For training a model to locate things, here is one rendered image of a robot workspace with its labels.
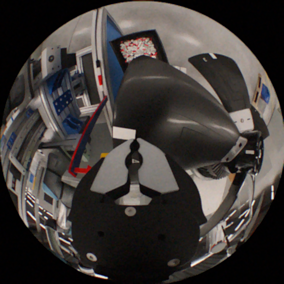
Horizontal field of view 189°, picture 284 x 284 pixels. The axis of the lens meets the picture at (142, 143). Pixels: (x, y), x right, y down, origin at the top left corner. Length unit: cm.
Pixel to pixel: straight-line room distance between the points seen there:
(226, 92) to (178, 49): 109
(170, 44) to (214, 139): 125
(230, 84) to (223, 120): 20
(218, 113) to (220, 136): 4
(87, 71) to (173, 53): 99
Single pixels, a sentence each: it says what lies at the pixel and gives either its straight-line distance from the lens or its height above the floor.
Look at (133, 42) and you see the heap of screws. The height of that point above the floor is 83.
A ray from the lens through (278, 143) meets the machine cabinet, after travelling 744.
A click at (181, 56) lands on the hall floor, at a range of 136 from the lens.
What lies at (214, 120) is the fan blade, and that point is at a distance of 15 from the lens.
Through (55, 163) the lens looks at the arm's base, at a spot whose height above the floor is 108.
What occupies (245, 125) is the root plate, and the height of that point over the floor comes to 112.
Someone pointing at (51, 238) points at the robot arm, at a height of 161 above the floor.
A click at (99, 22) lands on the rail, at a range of 48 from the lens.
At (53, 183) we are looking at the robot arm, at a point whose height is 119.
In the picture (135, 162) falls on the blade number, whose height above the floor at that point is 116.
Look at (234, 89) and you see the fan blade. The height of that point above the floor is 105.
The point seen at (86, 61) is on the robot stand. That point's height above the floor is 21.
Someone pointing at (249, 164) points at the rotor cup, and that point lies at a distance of 28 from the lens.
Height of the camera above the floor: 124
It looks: 41 degrees down
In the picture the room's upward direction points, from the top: 177 degrees clockwise
